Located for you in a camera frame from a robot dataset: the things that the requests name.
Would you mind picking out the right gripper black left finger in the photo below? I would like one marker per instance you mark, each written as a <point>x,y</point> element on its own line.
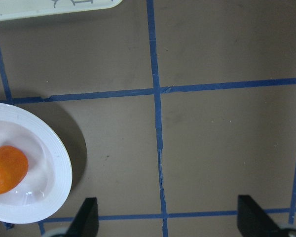
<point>86,222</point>

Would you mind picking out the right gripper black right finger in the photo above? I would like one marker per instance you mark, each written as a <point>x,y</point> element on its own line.
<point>252,221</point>

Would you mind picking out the white ceramic plate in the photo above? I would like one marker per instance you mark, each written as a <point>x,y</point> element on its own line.
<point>48,182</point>

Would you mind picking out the orange fruit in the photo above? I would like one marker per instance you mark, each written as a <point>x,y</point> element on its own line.
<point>13,168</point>

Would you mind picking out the cream bear tray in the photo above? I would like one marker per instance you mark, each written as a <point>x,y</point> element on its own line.
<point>20,9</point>

